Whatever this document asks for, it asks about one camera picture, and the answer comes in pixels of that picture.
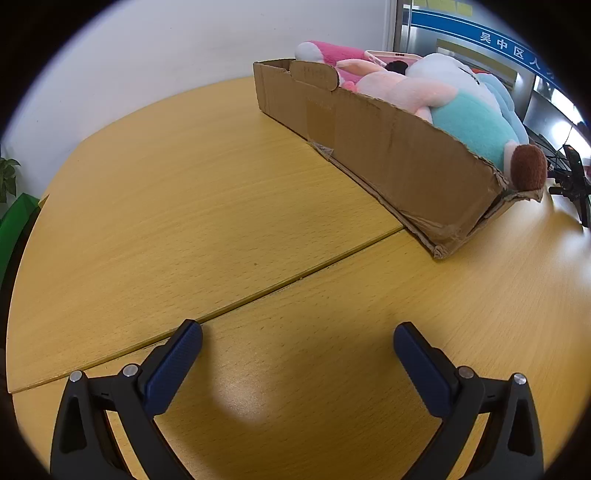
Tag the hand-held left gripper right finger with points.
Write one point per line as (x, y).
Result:
(422, 369)

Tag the white plush toy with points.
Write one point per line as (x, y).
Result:
(480, 62)

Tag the green curved object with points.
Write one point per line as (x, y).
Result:
(14, 221)

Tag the green potted plant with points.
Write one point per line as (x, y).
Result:
(7, 173)

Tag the pink plastic tray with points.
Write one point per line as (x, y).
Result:
(383, 57)

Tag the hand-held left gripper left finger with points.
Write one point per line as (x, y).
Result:
(173, 369)

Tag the yellow notice papers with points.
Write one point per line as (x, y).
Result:
(443, 5)

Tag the blue wall banner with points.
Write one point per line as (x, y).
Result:
(461, 27)

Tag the pink plush bear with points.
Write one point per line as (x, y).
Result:
(323, 53)

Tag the light blue plush toy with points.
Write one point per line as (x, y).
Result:
(503, 104)

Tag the cardboard box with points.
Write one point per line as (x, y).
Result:
(369, 134)

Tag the white and teal plush doll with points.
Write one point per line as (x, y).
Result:
(471, 124)

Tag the light pink plush rabbit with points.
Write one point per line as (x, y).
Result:
(392, 85)

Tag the black tripod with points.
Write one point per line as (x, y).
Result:
(575, 180)

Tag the black fuzzy item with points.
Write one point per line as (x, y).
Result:
(397, 67)

